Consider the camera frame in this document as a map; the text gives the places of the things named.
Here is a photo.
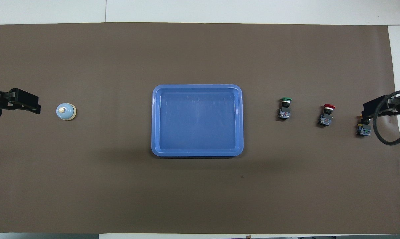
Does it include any yellow push button switch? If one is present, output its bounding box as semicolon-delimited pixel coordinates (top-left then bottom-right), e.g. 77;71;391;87
356;115;372;137

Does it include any light blue call bell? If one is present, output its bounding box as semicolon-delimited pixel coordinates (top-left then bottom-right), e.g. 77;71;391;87
56;103;77;121

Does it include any red push button switch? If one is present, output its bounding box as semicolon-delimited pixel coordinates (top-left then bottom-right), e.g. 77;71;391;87
318;104;336;127

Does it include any green push button switch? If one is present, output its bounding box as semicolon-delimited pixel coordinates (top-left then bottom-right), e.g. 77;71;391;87
278;97;294;120

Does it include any blue plastic tray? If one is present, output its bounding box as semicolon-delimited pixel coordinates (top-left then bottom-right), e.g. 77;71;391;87
151;84;244;157

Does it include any brown table mat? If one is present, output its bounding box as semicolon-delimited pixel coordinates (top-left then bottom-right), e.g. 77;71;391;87
0;23;400;234

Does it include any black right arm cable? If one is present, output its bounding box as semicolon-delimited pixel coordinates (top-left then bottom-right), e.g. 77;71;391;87
369;89;400;146

